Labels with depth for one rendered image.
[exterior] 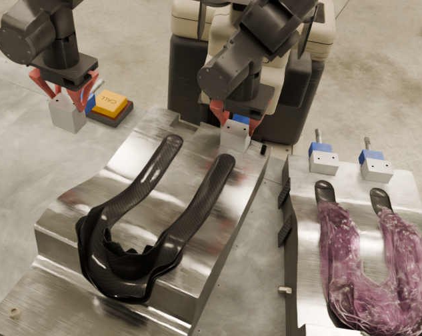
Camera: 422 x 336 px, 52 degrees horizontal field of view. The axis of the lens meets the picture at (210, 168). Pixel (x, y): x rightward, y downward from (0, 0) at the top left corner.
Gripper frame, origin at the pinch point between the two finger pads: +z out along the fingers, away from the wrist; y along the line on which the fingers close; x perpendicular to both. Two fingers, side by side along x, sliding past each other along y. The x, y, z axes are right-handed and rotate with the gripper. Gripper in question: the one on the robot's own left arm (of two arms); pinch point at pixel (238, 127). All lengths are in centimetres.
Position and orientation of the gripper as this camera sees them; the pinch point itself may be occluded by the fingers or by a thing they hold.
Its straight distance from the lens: 82.6
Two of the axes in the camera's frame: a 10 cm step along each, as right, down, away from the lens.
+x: 3.9, -7.1, 5.9
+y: 9.2, 3.2, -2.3
